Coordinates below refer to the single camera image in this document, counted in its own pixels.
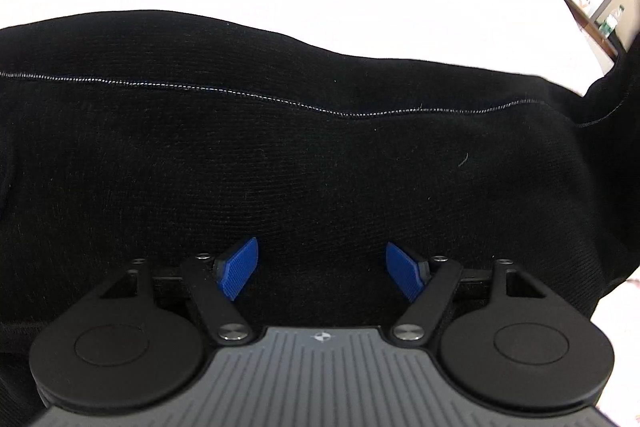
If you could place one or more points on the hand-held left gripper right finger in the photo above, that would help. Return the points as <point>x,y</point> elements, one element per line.
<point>404,272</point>

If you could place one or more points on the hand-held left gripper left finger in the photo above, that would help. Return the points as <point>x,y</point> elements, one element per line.
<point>241,267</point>

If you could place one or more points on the black knit pants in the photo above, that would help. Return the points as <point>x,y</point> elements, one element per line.
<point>310,167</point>

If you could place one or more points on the wooden nightstand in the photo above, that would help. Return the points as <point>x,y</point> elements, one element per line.
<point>587,19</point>

